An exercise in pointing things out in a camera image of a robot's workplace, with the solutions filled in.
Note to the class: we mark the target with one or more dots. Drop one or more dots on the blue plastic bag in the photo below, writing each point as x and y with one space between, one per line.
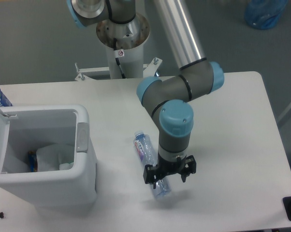
264 14

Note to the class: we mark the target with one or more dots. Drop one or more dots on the white trash can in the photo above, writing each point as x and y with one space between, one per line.
28 128

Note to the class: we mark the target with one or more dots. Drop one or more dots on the colourful snack wrapper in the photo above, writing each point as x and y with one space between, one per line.
33 164

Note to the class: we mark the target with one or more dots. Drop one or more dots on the clear plastic water bottle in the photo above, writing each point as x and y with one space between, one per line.
147 154

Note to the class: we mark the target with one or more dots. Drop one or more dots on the white plastic bag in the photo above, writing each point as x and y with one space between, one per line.
56 157

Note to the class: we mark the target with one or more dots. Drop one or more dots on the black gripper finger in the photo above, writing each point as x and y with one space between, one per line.
189 168
151 175

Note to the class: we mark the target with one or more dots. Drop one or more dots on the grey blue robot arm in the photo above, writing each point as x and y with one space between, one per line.
167 102

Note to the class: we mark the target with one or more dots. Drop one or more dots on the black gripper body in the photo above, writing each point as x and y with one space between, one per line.
166 168

